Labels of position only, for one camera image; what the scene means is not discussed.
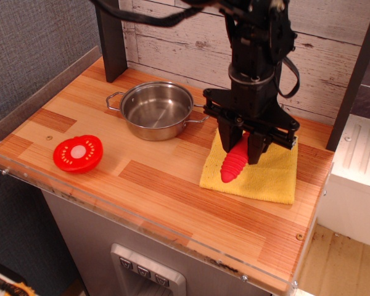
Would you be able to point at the grey dispenser button panel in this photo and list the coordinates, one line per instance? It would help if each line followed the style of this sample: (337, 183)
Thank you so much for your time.
(139, 275)

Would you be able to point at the dark right shelf post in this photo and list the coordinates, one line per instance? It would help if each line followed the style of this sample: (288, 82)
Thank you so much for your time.
(350, 93)

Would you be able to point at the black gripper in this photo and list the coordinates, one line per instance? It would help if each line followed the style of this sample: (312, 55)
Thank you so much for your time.
(251, 105)

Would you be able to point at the red toy tomato half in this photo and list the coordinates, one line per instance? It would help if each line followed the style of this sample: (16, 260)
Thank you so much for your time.
(79, 154)

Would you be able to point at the red handled metal fork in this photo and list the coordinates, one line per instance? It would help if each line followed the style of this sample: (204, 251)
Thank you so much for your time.
(235, 160)

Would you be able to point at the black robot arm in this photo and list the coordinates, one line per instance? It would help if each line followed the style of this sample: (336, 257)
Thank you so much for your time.
(261, 38)

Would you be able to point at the clear acrylic table guard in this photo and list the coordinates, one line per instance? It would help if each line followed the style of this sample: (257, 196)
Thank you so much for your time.
(239, 235)

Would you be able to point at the small steel pot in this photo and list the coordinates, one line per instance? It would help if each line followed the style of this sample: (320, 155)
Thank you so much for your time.
(156, 110)

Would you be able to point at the yellow cloth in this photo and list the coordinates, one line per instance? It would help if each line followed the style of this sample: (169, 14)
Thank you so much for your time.
(272, 179)

